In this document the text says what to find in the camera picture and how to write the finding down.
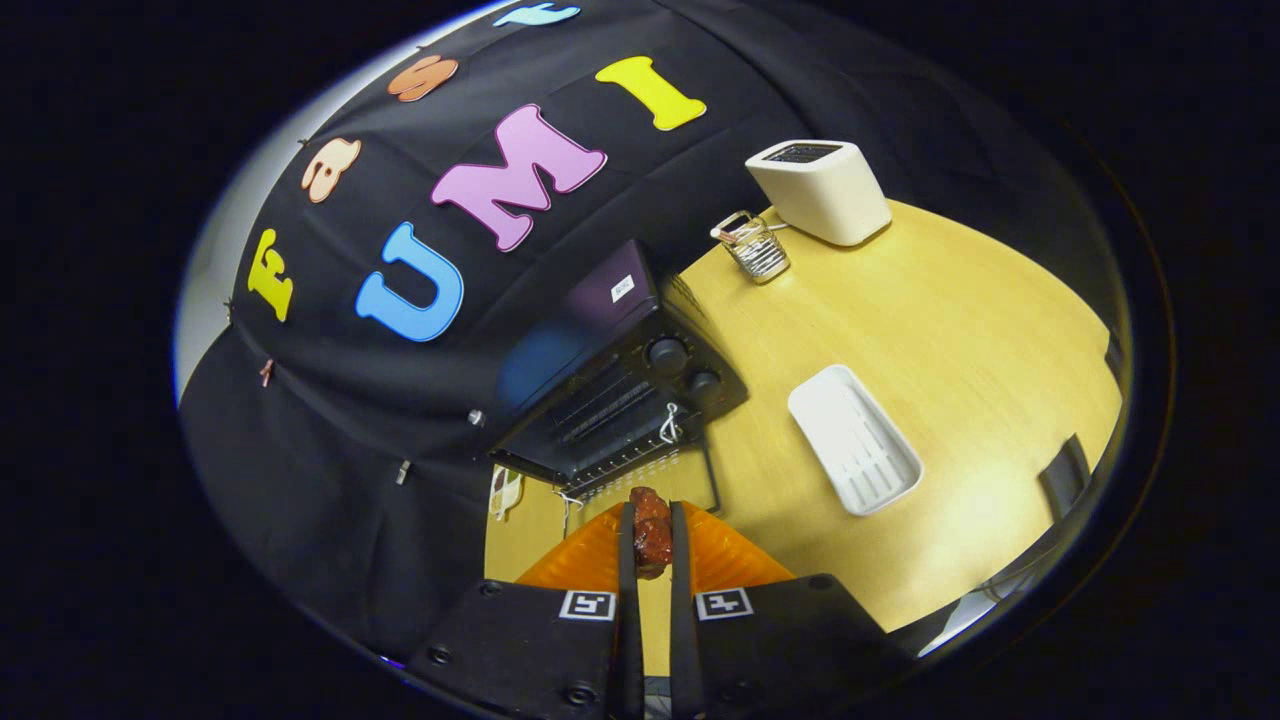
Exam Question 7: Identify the dark flat object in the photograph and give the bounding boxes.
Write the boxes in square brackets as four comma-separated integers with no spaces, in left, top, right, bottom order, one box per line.
[1038,433,1096,523]

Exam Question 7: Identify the metal wire oven rack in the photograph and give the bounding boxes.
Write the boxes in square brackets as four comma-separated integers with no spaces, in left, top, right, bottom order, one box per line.
[555,375,686,476]

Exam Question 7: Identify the brown grilled meat slice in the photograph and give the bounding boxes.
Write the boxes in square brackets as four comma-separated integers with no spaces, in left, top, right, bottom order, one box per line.
[630,487,674,581]

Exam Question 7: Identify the black backdrop cloth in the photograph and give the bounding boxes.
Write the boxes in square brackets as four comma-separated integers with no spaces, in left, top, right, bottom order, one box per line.
[178,0,1131,661]

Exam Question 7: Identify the black toaster oven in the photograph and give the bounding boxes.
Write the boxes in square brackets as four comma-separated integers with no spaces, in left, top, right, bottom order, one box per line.
[487,240,749,516]

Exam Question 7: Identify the white bread toaster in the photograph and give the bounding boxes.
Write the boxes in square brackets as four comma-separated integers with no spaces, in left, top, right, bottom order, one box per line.
[745,140,892,247]

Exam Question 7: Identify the white divided condiment dish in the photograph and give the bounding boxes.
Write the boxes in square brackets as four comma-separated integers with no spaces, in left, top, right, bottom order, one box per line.
[490,465,524,523]

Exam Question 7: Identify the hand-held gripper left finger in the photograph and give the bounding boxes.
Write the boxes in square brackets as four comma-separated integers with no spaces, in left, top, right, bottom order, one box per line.
[405,500,646,720]

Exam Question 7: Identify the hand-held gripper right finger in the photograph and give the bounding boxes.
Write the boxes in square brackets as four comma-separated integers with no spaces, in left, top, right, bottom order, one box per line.
[668,500,916,720]

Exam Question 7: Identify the clear jar of toothpicks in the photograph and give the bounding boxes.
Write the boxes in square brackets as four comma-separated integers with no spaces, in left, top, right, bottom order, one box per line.
[710,210,791,285]

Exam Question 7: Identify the white ribbed rectangular tray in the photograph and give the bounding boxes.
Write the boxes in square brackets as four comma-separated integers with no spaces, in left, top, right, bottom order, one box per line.
[787,364,924,517]

